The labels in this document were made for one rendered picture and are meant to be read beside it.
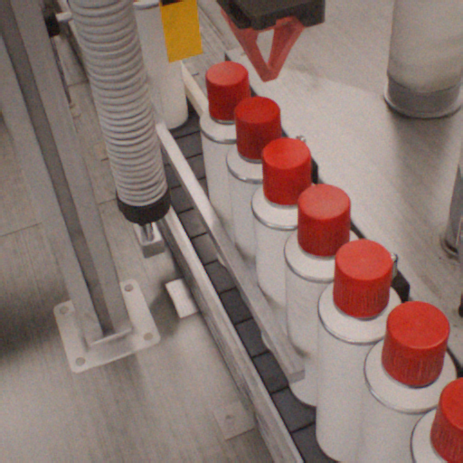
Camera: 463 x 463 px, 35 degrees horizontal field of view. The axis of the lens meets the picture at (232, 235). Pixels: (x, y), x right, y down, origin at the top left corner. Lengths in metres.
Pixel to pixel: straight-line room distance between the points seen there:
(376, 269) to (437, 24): 0.42
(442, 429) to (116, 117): 0.23
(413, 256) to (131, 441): 0.30
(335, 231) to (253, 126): 0.11
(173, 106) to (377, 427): 0.49
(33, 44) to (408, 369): 0.31
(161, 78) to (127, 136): 0.39
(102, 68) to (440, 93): 0.51
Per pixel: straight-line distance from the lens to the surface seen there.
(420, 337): 0.40
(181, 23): 0.61
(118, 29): 0.39
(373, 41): 0.99
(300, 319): 0.51
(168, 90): 0.82
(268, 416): 0.60
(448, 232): 0.71
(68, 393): 0.70
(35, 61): 0.51
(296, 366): 0.53
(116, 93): 0.40
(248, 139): 0.53
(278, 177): 0.49
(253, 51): 0.65
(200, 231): 0.73
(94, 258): 0.64
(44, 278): 0.80
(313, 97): 0.89
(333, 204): 0.46
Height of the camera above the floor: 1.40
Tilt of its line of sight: 46 degrees down
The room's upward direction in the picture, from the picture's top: 6 degrees counter-clockwise
